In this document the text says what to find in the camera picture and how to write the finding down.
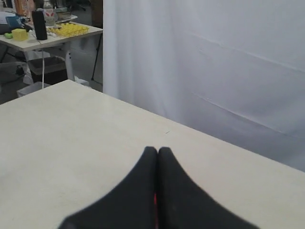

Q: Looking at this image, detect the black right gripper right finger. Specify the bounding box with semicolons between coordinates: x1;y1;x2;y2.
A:
156;147;257;229

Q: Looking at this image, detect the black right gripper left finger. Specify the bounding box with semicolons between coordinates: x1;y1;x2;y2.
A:
59;146;157;229

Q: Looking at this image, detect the yellow tray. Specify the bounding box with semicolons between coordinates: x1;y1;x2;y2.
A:
47;23;89;37

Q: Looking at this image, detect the white backdrop curtain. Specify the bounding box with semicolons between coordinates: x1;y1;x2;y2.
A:
103;0;305;170

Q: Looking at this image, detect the yellow sponge block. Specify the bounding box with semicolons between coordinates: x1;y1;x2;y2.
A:
11;29;28;42

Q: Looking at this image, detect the white background table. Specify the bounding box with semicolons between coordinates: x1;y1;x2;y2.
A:
0;21;104;82

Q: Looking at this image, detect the clear plastic bottle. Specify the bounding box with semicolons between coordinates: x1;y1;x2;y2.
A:
43;0;56;27

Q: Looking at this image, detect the black cylindrical speaker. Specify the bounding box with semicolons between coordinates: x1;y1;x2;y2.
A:
31;10;48;41

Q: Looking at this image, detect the blue item on table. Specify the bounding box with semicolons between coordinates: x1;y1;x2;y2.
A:
5;15;23;29

